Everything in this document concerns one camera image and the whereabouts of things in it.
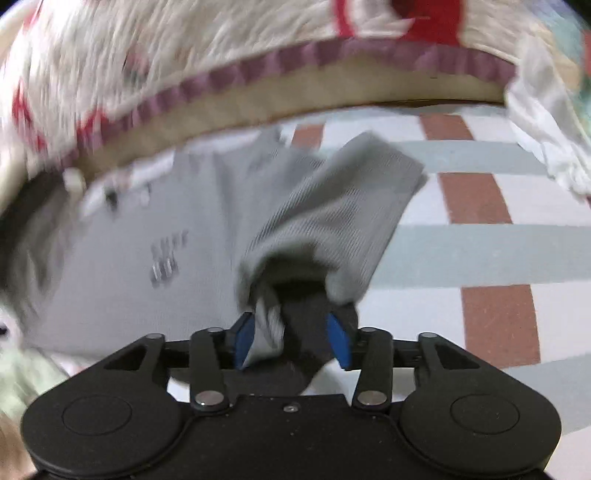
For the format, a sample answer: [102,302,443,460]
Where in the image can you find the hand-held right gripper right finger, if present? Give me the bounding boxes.
[326,313,481,411]

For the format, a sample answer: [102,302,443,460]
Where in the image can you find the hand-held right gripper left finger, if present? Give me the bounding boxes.
[104,313,256,413]

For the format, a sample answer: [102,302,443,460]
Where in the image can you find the grey ribbed garment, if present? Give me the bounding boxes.
[0,129,429,372]

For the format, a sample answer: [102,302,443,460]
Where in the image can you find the checked printed blanket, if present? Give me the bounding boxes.
[277,104,591,467]

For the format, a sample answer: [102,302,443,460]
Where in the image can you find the light green cloth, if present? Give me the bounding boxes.
[0,348,75,416]

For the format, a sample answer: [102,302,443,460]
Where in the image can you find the beige mattress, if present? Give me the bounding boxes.
[60,58,511,183]

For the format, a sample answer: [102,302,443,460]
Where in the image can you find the white quilted bedspread purple ruffle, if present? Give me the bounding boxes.
[0,0,520,213]

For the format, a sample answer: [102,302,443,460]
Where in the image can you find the white crumpled cloth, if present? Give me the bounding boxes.
[504,28,591,200]

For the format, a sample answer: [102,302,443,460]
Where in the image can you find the floral quilt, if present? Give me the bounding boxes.
[549,9,591,88]

